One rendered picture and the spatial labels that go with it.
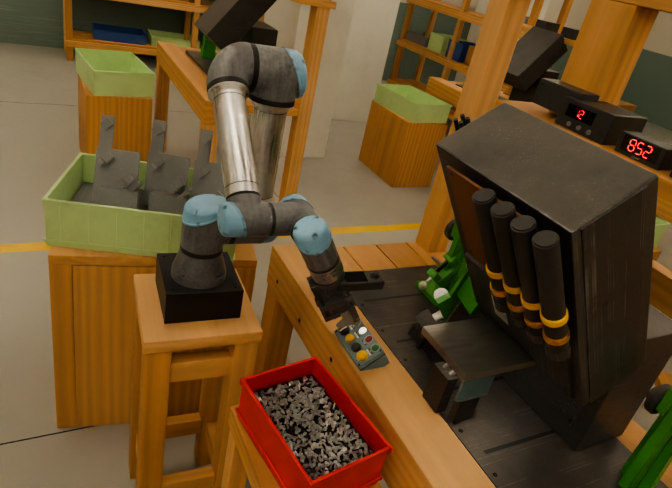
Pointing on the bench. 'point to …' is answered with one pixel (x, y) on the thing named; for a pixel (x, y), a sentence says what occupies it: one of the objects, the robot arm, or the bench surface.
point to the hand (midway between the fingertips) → (357, 320)
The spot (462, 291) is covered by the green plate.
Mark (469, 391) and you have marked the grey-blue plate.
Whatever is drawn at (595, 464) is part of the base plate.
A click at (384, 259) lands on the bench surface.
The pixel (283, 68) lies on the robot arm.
